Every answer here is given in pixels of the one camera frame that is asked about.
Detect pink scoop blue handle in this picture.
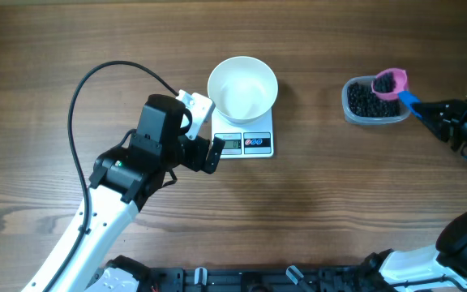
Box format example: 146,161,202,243
371,68,421,118

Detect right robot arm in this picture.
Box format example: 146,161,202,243
358,92,467,291

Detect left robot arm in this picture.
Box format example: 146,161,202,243
24,91,224,291

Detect white digital kitchen scale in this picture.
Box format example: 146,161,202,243
212,109,274,159

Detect white round bowl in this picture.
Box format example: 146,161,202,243
207,56,279,123

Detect black beans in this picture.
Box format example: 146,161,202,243
346,82,401,118

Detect clear plastic container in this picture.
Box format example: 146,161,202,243
341,75,410,126

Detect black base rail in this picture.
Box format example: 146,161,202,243
95,255,392,292

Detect left black camera cable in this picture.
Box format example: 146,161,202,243
41,60,180,292

